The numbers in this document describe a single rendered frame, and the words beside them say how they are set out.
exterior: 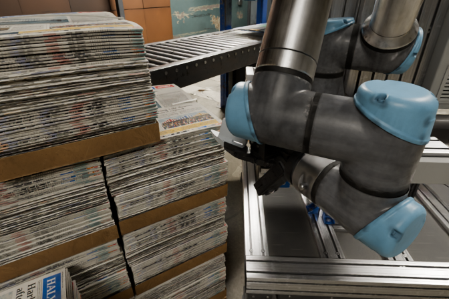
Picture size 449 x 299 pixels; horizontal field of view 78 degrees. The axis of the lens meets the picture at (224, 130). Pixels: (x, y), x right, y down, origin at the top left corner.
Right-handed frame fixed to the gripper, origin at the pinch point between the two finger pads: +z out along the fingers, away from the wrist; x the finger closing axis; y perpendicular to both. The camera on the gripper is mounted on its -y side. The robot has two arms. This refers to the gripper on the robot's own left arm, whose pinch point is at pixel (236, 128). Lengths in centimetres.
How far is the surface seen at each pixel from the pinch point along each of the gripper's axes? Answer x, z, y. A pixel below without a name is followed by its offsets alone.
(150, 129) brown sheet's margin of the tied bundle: 16.7, 6.1, 1.4
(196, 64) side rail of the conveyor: -29, 82, -8
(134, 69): 17.8, 6.5, 13.6
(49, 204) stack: 37.0, 7.8, -10.1
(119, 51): 19.7, 6.6, 17.1
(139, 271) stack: 24.0, 7.8, -39.0
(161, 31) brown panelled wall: -137, 457, -44
